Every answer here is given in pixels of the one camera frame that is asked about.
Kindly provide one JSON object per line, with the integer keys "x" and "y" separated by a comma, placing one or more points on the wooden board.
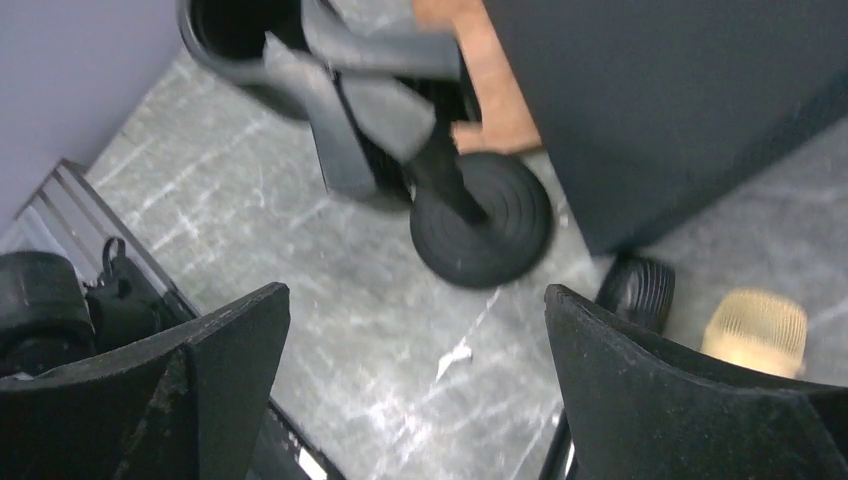
{"x": 507, "y": 125}

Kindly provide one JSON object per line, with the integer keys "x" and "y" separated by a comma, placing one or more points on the dark grey server chassis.
{"x": 652, "y": 110}

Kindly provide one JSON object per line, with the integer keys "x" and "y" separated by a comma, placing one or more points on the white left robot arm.
{"x": 50, "y": 318}

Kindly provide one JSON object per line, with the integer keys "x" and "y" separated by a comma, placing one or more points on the black desk stand with clip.
{"x": 381, "y": 107}

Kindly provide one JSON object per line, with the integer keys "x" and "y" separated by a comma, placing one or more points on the cream beige microphone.
{"x": 758, "y": 330}

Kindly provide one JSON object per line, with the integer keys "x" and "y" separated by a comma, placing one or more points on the black microphone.
{"x": 640, "y": 290}

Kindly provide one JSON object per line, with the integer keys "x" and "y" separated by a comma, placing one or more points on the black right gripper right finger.
{"x": 640, "y": 406}

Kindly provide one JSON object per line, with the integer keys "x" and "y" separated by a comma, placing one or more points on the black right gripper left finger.
{"x": 186, "y": 403}

